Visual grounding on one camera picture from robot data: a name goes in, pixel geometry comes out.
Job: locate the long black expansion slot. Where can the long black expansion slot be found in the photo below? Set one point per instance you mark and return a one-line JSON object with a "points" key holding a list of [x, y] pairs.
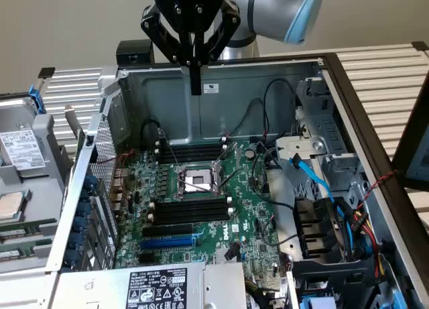
{"points": [[167, 231]]}

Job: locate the blue card retention clips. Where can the blue card retention clips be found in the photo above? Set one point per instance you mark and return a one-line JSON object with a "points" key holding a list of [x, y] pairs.
{"points": [[90, 183]]}

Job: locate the thin metal locking lever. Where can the thin metal locking lever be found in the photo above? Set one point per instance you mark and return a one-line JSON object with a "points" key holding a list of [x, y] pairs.
{"points": [[197, 186], [231, 180]]}

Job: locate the short black expansion slot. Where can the short black expansion slot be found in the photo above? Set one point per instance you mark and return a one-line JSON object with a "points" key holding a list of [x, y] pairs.
{"points": [[147, 258]]}

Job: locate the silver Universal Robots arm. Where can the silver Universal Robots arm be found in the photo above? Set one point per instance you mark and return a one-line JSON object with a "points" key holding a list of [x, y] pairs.
{"points": [[268, 10]]}

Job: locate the black plastic drive bracket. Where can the black plastic drive bracket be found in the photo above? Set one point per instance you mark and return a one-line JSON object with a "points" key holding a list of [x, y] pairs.
{"points": [[335, 272]]}

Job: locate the CPU socket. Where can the CPU socket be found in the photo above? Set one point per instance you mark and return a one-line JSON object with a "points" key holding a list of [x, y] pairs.
{"points": [[192, 181]]}

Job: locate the black box with port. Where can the black box with port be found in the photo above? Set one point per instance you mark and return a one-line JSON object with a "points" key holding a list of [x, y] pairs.
{"points": [[134, 54]]}

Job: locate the silver hard disk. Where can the silver hard disk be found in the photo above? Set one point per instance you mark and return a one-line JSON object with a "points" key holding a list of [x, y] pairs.
{"points": [[20, 148]]}

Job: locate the blue expansion slot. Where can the blue expansion slot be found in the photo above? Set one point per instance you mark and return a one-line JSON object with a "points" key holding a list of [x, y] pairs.
{"points": [[167, 243]]}

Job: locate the graphics card with silver bracket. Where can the graphics card with silver bracket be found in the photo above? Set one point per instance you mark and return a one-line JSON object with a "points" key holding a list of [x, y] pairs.
{"points": [[73, 121]]}

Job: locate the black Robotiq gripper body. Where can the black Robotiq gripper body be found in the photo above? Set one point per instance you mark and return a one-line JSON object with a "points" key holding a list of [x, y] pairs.
{"points": [[189, 10]]}

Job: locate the silver power supply with label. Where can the silver power supply with label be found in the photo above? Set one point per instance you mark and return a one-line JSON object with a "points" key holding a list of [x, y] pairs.
{"points": [[100, 285]]}

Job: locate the green Dell motherboard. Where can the green Dell motherboard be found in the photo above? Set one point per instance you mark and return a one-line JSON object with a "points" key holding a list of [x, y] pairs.
{"points": [[241, 188]]}

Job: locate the open grey PC case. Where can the open grey PC case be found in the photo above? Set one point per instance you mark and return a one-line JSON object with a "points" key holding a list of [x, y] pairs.
{"points": [[241, 88]]}

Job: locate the dark framed panel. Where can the dark framed panel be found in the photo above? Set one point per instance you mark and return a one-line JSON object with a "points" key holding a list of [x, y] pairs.
{"points": [[417, 155]]}

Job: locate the black table end cap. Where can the black table end cap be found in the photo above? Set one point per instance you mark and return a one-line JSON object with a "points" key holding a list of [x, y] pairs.
{"points": [[420, 46], [47, 72]]}

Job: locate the silver coin battery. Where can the silver coin battery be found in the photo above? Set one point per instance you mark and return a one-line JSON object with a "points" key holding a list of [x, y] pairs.
{"points": [[249, 153]]}

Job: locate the silver metal disk bay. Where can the silver metal disk bay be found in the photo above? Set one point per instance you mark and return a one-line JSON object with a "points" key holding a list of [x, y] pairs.
{"points": [[335, 131]]}

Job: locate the blue disk caddy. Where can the blue disk caddy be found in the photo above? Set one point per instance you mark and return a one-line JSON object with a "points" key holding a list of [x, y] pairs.
{"points": [[37, 98]]}

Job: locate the black plastic fan shroud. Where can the black plastic fan shroud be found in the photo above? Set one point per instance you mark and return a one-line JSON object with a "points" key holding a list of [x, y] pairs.
{"points": [[311, 222]]}

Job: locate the silver CPU chip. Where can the silver CPU chip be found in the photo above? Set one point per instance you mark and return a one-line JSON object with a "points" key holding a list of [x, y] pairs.
{"points": [[10, 205]]}

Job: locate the metal motherboard port block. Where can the metal motherboard port block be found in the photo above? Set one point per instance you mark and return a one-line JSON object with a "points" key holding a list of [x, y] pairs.
{"points": [[119, 185]]}

